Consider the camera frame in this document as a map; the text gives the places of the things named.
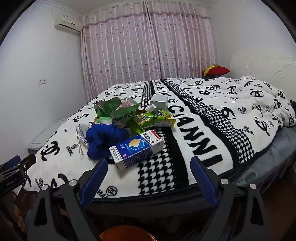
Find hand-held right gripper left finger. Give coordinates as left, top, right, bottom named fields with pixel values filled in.
left=26, top=159, right=109, bottom=241

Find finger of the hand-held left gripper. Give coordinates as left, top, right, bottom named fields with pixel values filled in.
left=14, top=154, right=37, bottom=173
left=0, top=155, right=21, bottom=172

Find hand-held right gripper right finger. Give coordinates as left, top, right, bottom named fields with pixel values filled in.
left=189, top=156, right=271, bottom=241

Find clear plastic wrapper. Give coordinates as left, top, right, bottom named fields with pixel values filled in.
left=79, top=123, right=93, bottom=149

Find blue white medicine box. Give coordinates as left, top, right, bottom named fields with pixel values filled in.
left=109, top=130, right=165, bottom=171

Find orange plastic bin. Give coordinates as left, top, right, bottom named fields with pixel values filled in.
left=99, top=226, right=158, bottom=241

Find green yellow snack packet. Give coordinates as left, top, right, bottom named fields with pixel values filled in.
left=151, top=109, right=176, bottom=128

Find torn green printed carton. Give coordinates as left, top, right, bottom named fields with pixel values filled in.
left=110, top=103, right=141, bottom=128

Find white plastic storage box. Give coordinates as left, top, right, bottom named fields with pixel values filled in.
left=28, top=118, right=70, bottom=154

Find thin white swab stick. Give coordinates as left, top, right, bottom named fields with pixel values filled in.
left=76, top=126, right=84, bottom=160

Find blue cloth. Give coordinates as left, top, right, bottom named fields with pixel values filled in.
left=85, top=124, right=130, bottom=160

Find grey fabric cover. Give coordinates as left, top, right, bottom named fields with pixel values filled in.
left=23, top=75, right=296, bottom=200

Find crumpled green carton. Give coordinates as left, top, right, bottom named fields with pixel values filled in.
left=94, top=97, right=126, bottom=127

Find small grey white box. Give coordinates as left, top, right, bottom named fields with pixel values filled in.
left=150, top=94, right=169, bottom=110

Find red yellow pillow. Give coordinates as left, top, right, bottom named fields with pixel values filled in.
left=202, top=64, right=231, bottom=77

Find white bed headboard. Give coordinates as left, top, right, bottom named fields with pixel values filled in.
left=230, top=52, right=296, bottom=86

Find pink dotted curtain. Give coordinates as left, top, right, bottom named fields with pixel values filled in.
left=144, top=1, right=219, bottom=80
left=80, top=2, right=162, bottom=103

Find white wall air conditioner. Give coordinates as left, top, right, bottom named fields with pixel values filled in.
left=54, top=13, right=83, bottom=35

